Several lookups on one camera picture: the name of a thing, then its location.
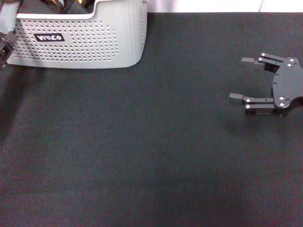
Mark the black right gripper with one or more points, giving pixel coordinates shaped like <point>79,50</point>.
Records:
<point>288,82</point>

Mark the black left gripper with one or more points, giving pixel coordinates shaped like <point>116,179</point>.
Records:
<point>6,47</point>

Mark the yellow towel with black rim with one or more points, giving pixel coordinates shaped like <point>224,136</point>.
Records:
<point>55,2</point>

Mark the dark grey towel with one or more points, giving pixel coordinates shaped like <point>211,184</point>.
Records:
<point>35,7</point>

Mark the grey perforated storage box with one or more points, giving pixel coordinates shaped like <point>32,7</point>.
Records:
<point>82,47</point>

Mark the black tablecloth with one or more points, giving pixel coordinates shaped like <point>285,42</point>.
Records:
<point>142,142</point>

